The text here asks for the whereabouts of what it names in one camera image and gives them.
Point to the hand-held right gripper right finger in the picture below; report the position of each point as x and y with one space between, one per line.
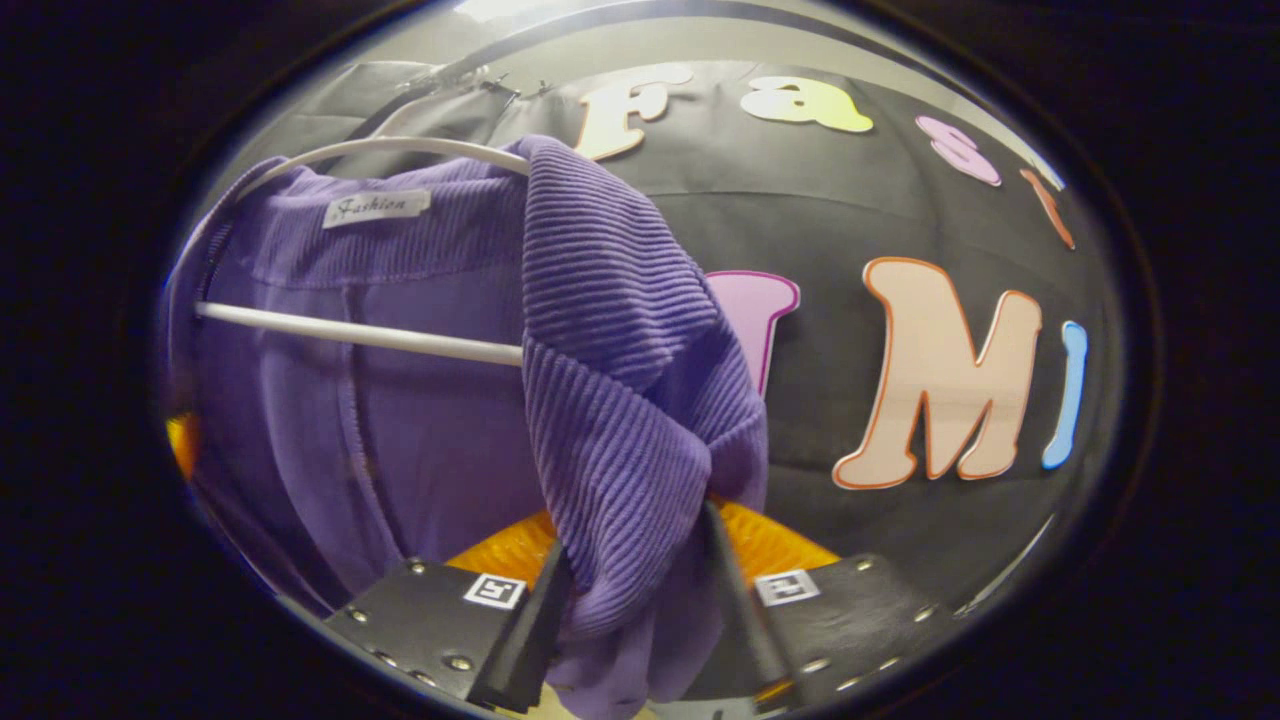
745 610

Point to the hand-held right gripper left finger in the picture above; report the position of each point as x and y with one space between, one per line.
520 640

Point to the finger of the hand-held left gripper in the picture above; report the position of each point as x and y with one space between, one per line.
183 445

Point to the white clothes hanger taped hook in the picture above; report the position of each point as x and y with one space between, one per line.
350 332

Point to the purple ribbed jacket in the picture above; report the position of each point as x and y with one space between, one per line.
620 400

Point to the black backdrop cloth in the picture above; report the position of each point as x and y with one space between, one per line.
850 200

